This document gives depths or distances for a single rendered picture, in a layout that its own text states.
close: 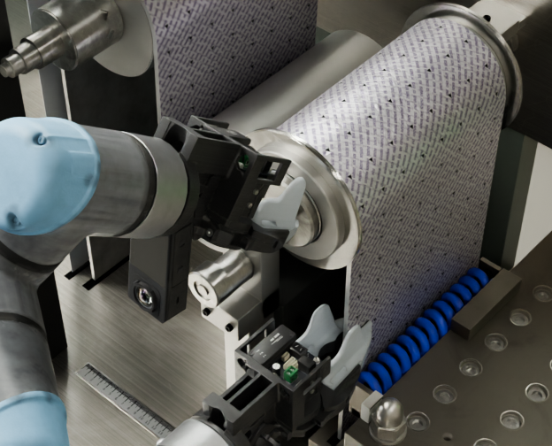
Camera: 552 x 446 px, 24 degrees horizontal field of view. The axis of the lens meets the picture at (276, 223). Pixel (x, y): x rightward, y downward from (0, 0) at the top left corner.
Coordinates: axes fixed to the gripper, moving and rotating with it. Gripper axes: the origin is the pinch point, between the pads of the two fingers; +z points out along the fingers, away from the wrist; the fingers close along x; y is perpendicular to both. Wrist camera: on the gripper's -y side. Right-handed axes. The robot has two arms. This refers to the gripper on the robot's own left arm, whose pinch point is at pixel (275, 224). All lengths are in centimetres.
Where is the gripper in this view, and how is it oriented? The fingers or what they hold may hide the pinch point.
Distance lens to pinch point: 112.2
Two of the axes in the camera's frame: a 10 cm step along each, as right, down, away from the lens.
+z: 5.1, 0.4, 8.6
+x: -7.5, -4.7, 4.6
